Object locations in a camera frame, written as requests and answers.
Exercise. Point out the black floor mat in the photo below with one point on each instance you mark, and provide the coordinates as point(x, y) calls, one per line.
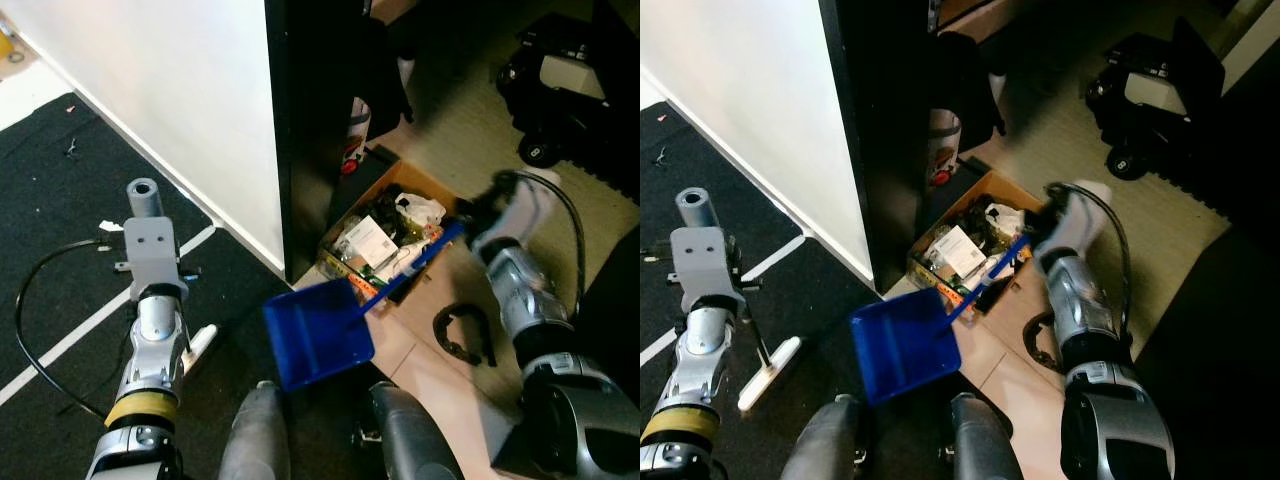
point(60, 200)
point(680, 150)

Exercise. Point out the cardboard box of rubbish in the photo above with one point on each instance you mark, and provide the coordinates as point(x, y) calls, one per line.
point(415, 180)
point(1000, 190)

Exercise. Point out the dark foam floor mat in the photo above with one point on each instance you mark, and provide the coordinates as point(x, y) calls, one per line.
point(1220, 350)
point(615, 320)

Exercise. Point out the black cabinet panel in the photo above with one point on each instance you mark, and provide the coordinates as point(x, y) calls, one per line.
point(305, 120)
point(870, 130)

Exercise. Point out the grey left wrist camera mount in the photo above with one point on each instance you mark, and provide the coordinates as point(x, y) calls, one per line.
point(700, 260)
point(150, 250)

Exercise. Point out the black wheeled cart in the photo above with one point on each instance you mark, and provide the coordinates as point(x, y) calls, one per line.
point(1110, 100)
point(520, 90)

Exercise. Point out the white paper package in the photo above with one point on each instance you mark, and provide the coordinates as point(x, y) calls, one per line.
point(370, 240)
point(958, 250)

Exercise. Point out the black hanging cloth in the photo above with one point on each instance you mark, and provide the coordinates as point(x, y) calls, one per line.
point(965, 90)
point(385, 80)

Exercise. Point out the robot left grey leg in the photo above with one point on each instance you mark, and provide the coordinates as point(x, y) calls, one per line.
point(825, 440)
point(255, 430)

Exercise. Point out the white plastic bag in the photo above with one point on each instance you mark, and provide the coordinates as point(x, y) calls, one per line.
point(420, 208)
point(1003, 218)

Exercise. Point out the robot right silver arm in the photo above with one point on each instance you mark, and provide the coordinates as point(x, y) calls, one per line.
point(1085, 300)
point(525, 300)

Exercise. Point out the robot grey leg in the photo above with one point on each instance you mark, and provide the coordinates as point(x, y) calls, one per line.
point(415, 440)
point(985, 445)
point(255, 430)
point(825, 440)

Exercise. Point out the white red bottle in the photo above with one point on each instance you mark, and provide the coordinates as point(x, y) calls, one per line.
point(943, 135)
point(357, 125)

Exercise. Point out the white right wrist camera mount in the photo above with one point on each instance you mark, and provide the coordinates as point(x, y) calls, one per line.
point(525, 210)
point(1085, 220)

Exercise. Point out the robot right grey leg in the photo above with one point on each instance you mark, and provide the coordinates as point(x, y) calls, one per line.
point(985, 445)
point(415, 440)

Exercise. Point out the robot left silver arm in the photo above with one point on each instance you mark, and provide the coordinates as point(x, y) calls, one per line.
point(705, 345)
point(155, 340)

